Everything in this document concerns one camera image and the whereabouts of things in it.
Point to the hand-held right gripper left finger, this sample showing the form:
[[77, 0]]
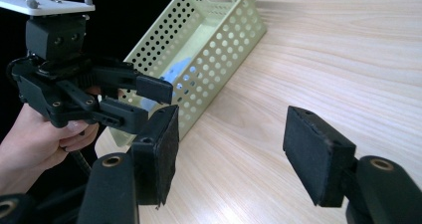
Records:
[[156, 157]]

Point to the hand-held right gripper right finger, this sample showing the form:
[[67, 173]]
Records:
[[318, 157]]

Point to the blue and grey knit glove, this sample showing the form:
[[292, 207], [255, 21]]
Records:
[[175, 73]]

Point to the pale green perforated plastic basket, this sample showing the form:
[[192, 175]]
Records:
[[215, 51]]

